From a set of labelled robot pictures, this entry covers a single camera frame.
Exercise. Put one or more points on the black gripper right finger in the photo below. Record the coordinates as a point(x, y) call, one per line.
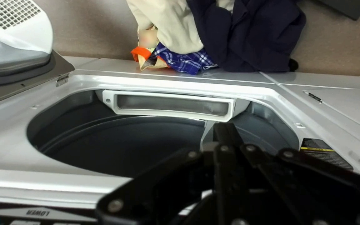
point(297, 187)

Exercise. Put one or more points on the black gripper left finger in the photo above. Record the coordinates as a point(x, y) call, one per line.
point(168, 187)

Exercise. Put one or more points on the white top-load washing machine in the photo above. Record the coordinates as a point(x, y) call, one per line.
point(9, 145)

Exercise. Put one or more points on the dark grey washer drum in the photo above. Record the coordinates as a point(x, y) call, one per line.
point(125, 145)

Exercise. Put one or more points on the white detergent dispenser tray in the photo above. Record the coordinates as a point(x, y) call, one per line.
point(168, 105)

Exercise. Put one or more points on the blue plaid cloth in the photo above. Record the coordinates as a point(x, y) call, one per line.
point(187, 61)

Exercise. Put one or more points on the dark washer control panel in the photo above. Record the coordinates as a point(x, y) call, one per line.
point(34, 212)

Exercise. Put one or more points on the small metal lid hinge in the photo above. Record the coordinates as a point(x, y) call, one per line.
point(63, 79)

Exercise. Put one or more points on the navy blue garment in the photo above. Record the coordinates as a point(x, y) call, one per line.
point(255, 32)

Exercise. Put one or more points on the beige cloth garment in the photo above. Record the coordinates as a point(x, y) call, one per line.
point(172, 22)

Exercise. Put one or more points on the white washer lid with window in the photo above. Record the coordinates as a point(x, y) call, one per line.
point(13, 37)

